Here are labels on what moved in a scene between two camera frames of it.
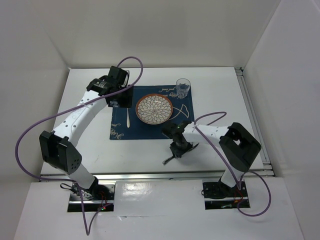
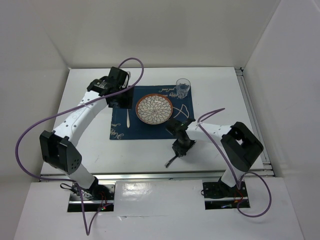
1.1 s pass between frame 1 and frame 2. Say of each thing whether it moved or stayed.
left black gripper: stayed
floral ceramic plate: stayed
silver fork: stayed
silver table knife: moved
